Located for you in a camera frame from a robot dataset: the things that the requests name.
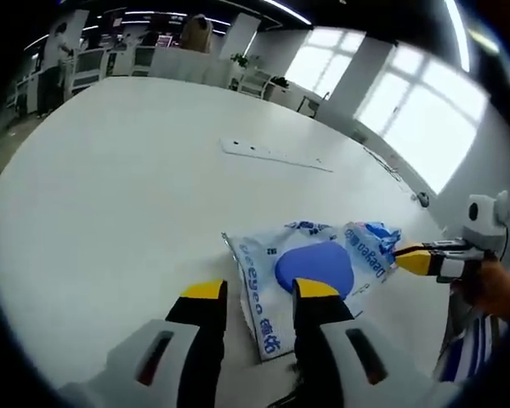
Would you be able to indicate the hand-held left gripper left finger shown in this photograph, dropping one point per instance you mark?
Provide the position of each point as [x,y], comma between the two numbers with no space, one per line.
[204,314]

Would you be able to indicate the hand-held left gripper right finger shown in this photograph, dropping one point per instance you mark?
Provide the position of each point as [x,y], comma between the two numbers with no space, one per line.
[319,314]

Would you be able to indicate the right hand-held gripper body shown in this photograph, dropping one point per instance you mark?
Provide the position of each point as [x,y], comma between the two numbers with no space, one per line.
[486,234]

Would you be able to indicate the blue pink tissue pack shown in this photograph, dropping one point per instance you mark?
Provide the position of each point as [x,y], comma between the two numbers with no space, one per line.
[382,234]

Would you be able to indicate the clear bag with blue print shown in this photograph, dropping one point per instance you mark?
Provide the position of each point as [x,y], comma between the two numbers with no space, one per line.
[314,268]

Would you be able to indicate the person's right hand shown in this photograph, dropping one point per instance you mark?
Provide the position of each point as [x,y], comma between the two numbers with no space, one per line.
[497,289]

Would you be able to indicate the dark computer mouse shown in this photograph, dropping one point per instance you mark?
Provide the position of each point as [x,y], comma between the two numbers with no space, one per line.
[421,199]

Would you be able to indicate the large window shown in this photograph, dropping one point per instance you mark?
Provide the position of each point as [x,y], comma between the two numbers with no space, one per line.
[323,64]
[425,119]

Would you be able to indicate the white table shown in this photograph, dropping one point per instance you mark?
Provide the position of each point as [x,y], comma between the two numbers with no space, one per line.
[110,212]

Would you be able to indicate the white perforated strip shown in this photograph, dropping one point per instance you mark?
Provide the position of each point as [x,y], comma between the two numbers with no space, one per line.
[272,155]

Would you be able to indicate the ceiling light strip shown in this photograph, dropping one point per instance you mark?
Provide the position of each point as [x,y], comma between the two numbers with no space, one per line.
[459,34]

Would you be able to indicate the black bag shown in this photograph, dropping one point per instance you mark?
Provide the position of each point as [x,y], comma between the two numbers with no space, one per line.
[280,81]

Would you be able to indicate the white mesh office chair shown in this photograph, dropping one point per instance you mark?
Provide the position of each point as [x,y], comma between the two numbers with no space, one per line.
[89,68]
[253,83]

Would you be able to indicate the white desk partition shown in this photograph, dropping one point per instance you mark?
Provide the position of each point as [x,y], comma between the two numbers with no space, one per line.
[187,66]

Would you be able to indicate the green potted plant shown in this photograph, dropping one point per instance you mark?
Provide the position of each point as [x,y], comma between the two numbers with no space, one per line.
[240,60]

